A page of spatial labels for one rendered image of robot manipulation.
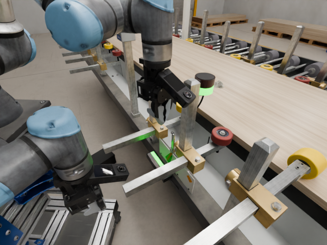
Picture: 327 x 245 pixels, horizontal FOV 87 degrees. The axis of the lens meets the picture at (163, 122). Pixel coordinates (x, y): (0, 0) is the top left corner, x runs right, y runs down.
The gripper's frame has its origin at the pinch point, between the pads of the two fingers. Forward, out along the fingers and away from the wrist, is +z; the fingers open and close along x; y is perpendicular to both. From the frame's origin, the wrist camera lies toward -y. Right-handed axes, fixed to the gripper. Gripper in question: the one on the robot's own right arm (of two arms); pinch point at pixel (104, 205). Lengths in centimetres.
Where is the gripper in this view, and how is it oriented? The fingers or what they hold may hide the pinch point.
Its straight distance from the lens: 61.9
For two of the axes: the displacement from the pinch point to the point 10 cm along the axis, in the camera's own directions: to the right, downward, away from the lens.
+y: -8.6, 3.2, -4.0
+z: 0.0, 7.8, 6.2
